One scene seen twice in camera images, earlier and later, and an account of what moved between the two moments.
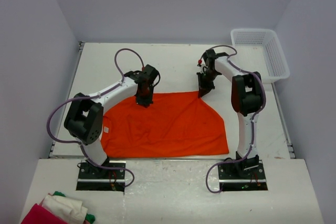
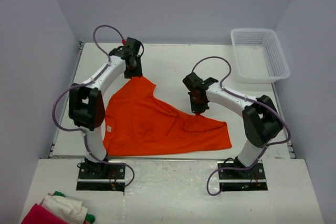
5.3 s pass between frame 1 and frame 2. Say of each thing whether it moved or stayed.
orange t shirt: moved
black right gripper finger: moved
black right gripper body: moved
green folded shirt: stayed
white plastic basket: stayed
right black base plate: stayed
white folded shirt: stayed
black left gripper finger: moved
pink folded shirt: stayed
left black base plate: stayed
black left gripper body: moved
